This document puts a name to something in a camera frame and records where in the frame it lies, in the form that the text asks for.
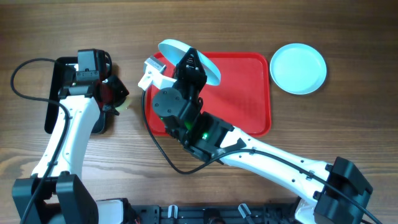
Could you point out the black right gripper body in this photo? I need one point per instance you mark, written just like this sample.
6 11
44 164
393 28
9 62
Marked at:
189 86

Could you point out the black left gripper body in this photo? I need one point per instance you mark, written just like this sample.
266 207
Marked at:
118 95

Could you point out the green yellow sponge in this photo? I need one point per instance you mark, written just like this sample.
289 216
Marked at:
124 105

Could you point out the light blue plate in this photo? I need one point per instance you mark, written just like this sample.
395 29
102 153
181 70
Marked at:
298 69
174 50

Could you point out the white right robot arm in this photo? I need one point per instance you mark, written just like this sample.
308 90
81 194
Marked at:
328 193

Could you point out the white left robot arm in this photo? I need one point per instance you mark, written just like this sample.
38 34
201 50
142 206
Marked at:
54 193

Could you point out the red plastic tray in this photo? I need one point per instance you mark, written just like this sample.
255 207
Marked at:
243 96

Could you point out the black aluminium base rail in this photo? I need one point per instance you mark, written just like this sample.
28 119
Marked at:
270 213

